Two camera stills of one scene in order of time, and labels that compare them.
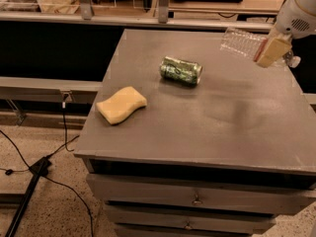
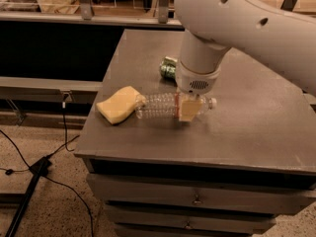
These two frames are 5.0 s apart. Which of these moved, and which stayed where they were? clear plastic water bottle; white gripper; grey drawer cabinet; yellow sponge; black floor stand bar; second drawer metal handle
Moved: clear plastic water bottle; white gripper
Stayed: grey drawer cabinet; second drawer metal handle; black floor stand bar; yellow sponge
